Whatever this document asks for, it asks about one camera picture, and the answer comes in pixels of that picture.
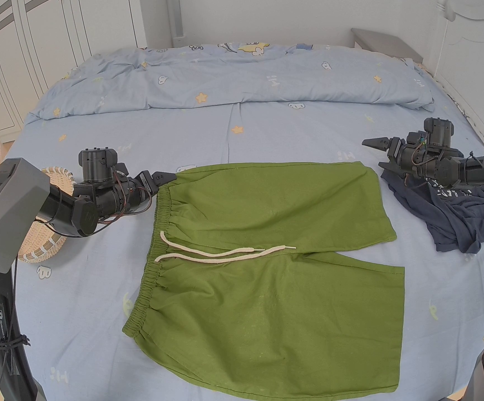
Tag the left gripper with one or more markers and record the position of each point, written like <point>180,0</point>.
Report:
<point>129,194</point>

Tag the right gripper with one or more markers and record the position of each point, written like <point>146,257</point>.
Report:
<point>417,165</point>

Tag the green shorts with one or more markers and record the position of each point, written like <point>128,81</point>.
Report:
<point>267,286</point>

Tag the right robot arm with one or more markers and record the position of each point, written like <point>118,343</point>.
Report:
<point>475,173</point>

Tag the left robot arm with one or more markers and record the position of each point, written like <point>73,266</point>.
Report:
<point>12,207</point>

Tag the round woven basket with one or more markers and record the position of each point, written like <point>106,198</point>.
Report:
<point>41,244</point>

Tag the bed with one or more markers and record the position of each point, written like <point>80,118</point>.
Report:
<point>267,132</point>

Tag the dark blue printed T-shirt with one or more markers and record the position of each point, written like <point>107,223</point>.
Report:
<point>454,219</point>

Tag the grey bedside table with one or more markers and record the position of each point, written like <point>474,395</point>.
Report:
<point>383,42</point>

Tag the pale blue quilt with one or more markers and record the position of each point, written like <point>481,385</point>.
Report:
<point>225,77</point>

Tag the white wardrobe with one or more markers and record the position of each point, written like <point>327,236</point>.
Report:
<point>37,36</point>

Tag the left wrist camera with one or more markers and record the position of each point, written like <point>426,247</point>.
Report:
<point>123,170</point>

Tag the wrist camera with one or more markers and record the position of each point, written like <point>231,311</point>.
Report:
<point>416,140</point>
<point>123,170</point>

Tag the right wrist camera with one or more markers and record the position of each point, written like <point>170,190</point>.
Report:
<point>416,140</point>

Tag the grey vertical wall duct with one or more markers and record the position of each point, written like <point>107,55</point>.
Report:
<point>174,6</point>

